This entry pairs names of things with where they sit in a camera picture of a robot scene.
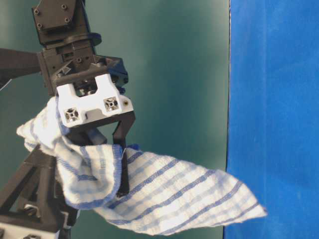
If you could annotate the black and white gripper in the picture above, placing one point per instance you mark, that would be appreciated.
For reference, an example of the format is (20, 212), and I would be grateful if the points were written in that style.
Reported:
(89, 88)

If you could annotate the black white second gripper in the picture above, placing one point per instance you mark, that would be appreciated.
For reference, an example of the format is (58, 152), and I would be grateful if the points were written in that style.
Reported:
(42, 212)

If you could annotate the white blue-striped towel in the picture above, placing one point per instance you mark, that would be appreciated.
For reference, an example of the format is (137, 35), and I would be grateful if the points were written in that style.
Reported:
(135, 190)

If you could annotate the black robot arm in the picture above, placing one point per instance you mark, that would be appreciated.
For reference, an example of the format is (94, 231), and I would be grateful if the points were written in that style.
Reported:
(54, 20)

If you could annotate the blue cloth backdrop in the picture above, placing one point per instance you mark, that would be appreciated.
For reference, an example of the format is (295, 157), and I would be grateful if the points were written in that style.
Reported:
(273, 126)

